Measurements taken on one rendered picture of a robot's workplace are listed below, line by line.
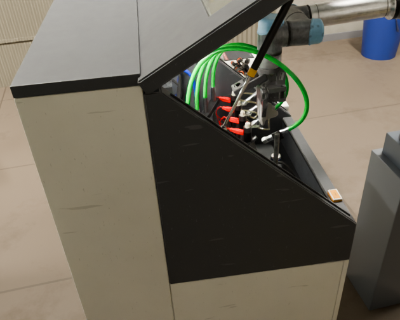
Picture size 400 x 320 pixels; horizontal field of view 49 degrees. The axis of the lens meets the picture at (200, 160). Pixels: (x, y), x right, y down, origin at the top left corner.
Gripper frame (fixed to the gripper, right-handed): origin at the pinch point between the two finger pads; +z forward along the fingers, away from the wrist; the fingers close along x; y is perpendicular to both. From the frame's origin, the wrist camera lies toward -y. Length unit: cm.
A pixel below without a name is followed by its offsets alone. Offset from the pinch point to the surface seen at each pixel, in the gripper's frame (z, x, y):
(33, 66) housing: -37, -25, -61
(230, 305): 48, -35, -17
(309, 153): 17.9, 2.8, 19.7
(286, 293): 46, -35, 1
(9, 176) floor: 113, 148, -148
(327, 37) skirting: 108, 344, 165
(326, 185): 17.9, -16.1, 19.2
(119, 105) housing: -30, -35, -42
